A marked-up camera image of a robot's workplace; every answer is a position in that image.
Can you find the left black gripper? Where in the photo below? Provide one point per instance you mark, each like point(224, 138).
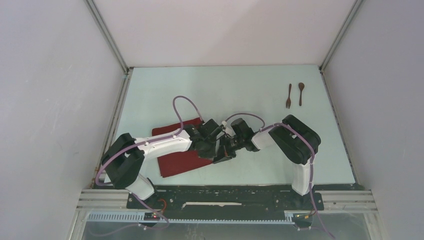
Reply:
point(209, 154)

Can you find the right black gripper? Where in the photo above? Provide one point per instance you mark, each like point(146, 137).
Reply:
point(224, 152)

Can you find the red cloth napkin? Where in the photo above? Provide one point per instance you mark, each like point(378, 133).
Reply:
point(179, 162)

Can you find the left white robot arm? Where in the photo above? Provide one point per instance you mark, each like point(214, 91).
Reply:
point(123, 161)

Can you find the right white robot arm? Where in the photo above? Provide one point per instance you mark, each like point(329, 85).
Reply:
point(297, 141)

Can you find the brown wooden fork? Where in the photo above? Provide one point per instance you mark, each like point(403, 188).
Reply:
point(288, 100)

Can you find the brown wooden spoon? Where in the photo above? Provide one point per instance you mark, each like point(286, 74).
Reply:
point(301, 87)

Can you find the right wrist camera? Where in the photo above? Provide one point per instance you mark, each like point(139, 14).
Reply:
point(240, 130)

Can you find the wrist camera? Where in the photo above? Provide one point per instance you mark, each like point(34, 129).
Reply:
point(210, 130)
point(240, 130)

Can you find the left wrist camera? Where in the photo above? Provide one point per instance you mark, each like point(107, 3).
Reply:
point(210, 130)

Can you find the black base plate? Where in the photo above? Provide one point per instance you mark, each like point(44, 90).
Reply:
point(232, 202)

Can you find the white cable duct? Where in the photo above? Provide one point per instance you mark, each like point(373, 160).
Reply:
point(146, 217)

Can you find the aluminium frame rail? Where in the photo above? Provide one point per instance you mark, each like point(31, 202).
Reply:
point(102, 200)

